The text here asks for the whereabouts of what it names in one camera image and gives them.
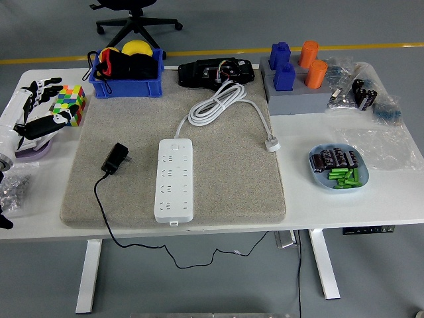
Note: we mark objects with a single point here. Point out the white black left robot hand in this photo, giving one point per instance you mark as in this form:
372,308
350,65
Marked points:
11,116

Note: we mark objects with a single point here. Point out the white power strip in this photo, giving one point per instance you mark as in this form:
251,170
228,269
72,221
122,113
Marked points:
174,185

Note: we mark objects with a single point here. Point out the purple round disc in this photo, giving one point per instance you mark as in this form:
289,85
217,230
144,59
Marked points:
33,154

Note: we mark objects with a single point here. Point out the multicolour puzzle cube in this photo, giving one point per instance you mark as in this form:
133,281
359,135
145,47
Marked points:
74,96

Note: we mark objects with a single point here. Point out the blue plastic bin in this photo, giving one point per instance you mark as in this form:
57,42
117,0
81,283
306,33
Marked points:
126,89

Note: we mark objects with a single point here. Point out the black pouch with red trim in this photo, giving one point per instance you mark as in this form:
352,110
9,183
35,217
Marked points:
139,68

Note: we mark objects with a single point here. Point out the yellow ball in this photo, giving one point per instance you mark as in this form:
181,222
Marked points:
137,48

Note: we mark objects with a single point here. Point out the black office chair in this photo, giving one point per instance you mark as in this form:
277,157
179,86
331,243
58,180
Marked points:
136,21

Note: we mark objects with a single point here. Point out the white table leg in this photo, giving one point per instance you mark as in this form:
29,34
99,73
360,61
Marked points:
324,265
88,275

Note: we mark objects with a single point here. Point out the black electronic device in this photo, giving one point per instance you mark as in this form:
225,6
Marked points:
192,74

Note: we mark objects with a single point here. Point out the grey-brown mat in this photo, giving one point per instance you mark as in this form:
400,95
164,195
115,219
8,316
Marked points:
232,185

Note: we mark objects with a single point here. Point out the blue block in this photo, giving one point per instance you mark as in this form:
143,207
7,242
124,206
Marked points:
284,77
280,54

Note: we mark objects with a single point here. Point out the grey block holder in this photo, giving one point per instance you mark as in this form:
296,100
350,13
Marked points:
298,102

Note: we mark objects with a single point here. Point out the orange cylinder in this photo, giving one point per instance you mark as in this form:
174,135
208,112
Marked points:
308,53
315,74

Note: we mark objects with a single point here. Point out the black cylindrical capacitor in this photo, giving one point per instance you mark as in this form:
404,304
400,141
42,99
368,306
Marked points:
318,163
338,156
351,159
327,157

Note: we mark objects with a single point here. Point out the light blue plate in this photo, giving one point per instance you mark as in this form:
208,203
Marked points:
319,180

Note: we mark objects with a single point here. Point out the clear bag of silver parts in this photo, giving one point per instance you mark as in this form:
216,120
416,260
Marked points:
341,102

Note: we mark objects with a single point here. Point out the green cylindrical battery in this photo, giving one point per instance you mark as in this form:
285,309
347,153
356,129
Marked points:
356,175
346,181
336,177
346,186
338,172

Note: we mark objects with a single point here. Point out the clear bag of blue parts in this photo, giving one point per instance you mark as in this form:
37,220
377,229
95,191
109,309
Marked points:
339,68
387,111

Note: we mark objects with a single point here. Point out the clear bag of black capacitors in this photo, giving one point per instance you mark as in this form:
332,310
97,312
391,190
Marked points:
364,94

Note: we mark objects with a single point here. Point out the empty clear plastic bag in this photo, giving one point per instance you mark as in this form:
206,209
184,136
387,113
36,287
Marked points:
377,149

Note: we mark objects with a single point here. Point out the black table control panel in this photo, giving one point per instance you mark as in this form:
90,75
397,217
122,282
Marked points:
367,230

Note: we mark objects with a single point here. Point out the silver metal bracket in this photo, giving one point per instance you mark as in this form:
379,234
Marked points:
285,239

